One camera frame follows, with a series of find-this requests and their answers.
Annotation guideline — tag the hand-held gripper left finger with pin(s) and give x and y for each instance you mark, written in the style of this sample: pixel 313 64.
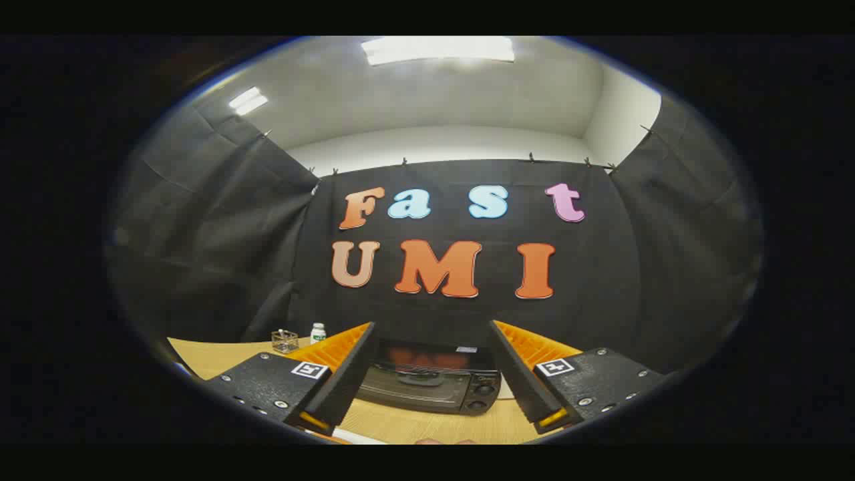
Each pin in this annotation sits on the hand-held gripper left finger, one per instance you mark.
pixel 347 377

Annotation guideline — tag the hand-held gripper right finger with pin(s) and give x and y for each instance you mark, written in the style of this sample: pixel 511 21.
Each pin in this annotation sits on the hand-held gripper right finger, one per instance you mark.
pixel 518 374

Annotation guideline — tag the black toaster oven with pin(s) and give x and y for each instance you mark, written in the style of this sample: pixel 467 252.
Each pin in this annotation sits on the black toaster oven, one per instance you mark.
pixel 427 394

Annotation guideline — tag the white bottle green label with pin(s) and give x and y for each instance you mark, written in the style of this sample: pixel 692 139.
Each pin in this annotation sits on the white bottle green label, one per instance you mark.
pixel 318 334

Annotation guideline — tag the small ceiling light panel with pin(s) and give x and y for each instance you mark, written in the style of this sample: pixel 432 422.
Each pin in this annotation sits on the small ceiling light panel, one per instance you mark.
pixel 248 101

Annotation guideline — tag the large ceiling light panel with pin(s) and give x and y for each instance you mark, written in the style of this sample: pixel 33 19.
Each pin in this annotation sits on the large ceiling light panel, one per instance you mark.
pixel 437 49

